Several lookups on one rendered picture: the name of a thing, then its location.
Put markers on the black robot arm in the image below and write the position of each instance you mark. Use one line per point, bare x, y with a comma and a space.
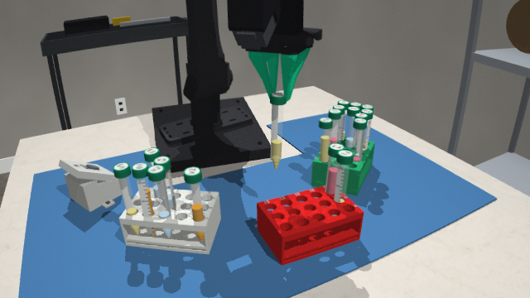
252, 22

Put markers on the white test tube rack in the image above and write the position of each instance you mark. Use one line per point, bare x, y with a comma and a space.
185, 227

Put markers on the red tube rack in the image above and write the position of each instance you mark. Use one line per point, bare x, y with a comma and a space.
271, 224

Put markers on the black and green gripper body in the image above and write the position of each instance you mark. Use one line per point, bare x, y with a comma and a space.
293, 43

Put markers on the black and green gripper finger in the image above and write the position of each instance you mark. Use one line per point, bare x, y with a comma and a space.
291, 66
260, 61

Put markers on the green tube rack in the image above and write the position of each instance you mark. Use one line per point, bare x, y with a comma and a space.
358, 170

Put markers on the blue bench mat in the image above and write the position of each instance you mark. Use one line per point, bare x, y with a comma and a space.
70, 252

